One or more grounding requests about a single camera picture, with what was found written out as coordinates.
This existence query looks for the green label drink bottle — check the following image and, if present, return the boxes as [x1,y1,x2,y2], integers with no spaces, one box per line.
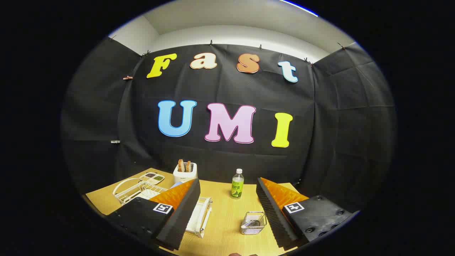
[231,169,245,199]

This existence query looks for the white divided spice dish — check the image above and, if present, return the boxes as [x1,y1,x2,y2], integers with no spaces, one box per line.
[139,172,165,185]

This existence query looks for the silver wire basket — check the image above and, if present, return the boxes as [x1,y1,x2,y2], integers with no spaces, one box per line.
[241,211,267,235]

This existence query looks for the black backdrop cloth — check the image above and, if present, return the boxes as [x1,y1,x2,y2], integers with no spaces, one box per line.
[60,36,397,214]

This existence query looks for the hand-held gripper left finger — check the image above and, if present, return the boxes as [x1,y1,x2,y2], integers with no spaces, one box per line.
[106,178,201,251]

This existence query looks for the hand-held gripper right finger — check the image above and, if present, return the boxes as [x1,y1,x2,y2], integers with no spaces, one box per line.
[256,177,360,249]

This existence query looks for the white toaster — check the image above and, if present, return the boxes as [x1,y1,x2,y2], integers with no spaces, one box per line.
[173,162,198,184]

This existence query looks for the white wire dish rack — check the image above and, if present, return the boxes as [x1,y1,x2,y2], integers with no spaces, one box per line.
[113,178,213,238]

